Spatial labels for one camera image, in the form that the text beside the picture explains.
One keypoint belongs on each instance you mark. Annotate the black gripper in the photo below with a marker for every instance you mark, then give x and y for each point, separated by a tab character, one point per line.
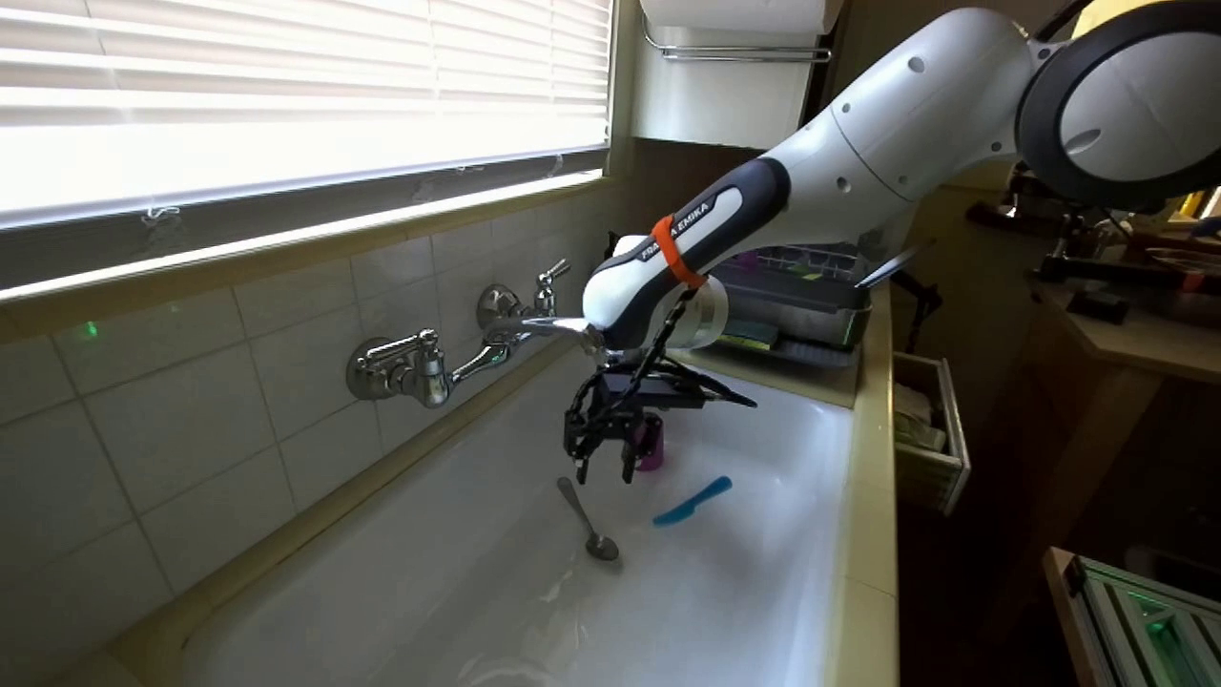
623	401

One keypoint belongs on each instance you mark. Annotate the silver spoon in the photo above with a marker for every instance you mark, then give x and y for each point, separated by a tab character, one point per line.
600	552

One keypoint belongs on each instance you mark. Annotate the chrome wall faucet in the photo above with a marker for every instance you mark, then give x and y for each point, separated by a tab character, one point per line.
393	368

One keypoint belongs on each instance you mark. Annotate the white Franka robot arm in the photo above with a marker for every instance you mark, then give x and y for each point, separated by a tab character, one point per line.
892	129

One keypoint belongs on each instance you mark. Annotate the open wooden drawer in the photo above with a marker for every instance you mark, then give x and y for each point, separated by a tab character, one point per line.
935	439

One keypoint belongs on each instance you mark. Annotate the blue plastic knife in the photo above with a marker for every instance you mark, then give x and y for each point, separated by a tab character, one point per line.
691	503

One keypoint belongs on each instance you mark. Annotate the white sink basin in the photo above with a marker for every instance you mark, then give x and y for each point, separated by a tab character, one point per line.
537	598

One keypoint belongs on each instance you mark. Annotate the grey metal pot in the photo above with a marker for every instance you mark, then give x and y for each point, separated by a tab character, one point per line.
815	288

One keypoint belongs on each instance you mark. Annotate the white window blind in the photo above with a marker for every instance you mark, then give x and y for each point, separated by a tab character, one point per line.
254	91

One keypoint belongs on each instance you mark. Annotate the wooden table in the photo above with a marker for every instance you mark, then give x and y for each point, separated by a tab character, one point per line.
1145	345

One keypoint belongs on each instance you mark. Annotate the green edged rack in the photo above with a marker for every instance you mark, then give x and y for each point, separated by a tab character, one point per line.
1145	625

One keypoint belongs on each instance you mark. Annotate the white wall cabinet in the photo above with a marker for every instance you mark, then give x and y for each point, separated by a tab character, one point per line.
726	91

